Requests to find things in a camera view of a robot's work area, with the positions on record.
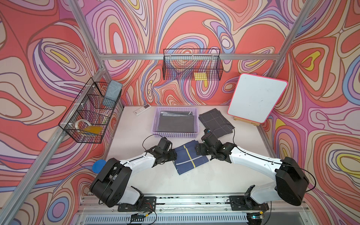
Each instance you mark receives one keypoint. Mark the plain grey pillowcase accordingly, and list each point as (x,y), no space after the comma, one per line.
(176,122)

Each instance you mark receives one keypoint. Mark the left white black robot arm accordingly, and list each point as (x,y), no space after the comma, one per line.
(111,183)

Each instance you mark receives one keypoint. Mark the grey sponge block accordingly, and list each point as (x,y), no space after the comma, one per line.
(112,93)

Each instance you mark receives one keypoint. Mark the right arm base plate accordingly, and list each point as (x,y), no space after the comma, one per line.
(242,203)

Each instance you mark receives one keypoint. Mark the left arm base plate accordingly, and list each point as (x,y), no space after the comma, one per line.
(144,204)

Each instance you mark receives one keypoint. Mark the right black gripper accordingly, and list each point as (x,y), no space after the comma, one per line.
(202,146)

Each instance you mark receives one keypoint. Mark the yellow card in basket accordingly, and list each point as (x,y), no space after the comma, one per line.
(92,130)

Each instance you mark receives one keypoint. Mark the black wire basket left wall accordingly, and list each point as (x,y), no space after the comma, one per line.
(88,106)

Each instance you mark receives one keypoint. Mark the wooden whiteboard stand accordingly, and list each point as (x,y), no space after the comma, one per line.
(247,121)

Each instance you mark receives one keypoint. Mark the black wire basket back wall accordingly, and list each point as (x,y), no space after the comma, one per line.
(182,63)

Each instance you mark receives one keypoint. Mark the black wire basket wall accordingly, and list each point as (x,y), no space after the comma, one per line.
(182,63)
(88,106)

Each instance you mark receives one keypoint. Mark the navy yellow-striped pillowcase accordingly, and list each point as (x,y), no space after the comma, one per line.
(187,158)

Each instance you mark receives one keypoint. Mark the pink-framed whiteboard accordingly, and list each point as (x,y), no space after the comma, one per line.
(255,97)

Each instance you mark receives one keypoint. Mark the white tape roll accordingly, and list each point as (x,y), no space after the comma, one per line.
(81,124)

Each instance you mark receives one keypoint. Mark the blue-lidded clear jar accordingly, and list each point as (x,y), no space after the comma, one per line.
(98,166)

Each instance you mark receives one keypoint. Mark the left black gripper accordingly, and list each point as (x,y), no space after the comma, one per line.
(173,154)

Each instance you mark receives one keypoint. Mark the white remote control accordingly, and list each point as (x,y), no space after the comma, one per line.
(142,109)

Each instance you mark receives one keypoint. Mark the dark grey pillowcase at back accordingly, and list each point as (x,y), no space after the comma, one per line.
(216,122)

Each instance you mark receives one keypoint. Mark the green circuit board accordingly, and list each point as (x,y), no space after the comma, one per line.
(138,217)

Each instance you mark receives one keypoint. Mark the yellow sticky note pad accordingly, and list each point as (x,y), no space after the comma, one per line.
(200,76)

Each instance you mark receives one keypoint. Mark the purple plastic basket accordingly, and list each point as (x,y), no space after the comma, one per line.
(175,135)

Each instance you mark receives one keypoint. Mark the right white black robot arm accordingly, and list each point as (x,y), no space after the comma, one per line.
(289,182)

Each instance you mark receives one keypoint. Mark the aluminium front rail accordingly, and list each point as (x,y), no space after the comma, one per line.
(194,209)

